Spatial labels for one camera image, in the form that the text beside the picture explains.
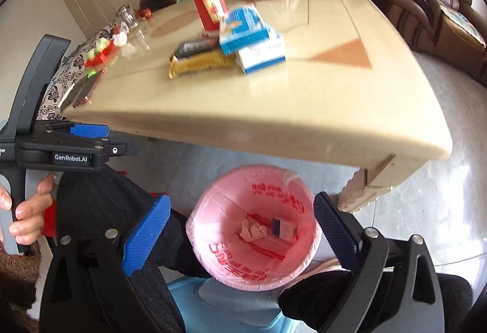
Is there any beige coffee table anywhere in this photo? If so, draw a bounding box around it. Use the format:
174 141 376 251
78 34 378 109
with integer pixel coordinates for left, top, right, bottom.
61 0 453 214

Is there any person's left leg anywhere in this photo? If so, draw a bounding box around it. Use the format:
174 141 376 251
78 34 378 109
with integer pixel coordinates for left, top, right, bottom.
56 165 212 333

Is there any gold snack wrapper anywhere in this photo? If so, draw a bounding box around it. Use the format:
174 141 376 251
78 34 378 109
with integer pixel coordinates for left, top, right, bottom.
168 50 237 79

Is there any red cylindrical can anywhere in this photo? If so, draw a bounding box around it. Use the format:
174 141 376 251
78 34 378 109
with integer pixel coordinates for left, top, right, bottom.
193 0 229 32

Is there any light blue plastic stool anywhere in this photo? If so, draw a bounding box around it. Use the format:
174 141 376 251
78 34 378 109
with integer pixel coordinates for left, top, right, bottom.
167 276 305 333

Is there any crumpled white tissue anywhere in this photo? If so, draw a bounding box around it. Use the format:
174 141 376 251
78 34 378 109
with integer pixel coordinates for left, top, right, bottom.
239 217 269 242

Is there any pink lined trash bin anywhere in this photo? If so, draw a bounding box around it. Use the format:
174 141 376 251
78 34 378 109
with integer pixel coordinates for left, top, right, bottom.
185 164 322 290

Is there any floral patterned cloth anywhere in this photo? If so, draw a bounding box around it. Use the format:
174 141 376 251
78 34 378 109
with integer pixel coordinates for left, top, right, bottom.
38 23 115 122

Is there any black snack packet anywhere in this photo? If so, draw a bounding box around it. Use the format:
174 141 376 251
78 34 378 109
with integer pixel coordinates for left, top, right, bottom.
174 39 221 60

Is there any small blue box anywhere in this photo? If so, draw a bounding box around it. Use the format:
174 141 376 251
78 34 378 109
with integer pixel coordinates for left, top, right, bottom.
271 218 298 243

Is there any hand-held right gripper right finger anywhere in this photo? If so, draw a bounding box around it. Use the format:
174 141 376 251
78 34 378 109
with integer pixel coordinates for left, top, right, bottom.
314 191 446 333

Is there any light blue seat pad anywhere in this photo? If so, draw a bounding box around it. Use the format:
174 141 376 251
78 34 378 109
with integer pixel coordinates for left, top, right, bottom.
441 7 486 49

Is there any red tray with green fruits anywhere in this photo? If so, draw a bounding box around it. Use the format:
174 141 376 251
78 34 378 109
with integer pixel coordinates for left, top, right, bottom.
84 37 118 69

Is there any person's left forearm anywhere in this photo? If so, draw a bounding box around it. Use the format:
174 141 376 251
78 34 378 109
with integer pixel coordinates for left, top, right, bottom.
0 242 42 333

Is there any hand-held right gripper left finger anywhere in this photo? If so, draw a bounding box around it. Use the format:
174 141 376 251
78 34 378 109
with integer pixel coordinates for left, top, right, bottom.
40 195 186 333

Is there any person's left hand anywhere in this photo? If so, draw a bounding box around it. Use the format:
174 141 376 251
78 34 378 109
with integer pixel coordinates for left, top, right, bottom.
0 175 56 247

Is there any white and blue box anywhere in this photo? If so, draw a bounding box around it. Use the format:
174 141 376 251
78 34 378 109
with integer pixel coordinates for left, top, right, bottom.
235 41 287 75

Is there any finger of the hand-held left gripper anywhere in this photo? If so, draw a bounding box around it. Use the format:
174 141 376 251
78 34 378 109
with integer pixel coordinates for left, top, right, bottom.
17 122 129 158

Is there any red smartphone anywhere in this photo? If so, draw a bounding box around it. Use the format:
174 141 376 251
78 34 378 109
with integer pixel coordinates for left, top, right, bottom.
72 68 106 108

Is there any glass jar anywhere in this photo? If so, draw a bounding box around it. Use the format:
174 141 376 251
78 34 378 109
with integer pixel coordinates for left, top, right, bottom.
115 5 139 30

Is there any blue cartoon milk carton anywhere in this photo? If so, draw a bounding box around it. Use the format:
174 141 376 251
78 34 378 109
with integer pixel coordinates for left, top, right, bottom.
219 7 284 56

